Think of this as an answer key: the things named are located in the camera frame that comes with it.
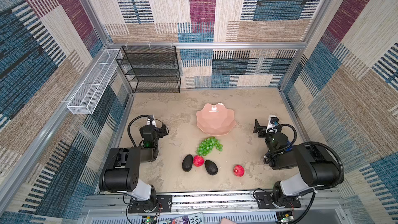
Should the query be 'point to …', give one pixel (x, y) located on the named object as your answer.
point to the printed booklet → (196, 218)
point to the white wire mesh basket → (87, 98)
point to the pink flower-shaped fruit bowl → (215, 120)
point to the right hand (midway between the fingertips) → (264, 120)
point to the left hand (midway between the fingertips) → (154, 122)
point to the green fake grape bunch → (206, 146)
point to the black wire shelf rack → (151, 69)
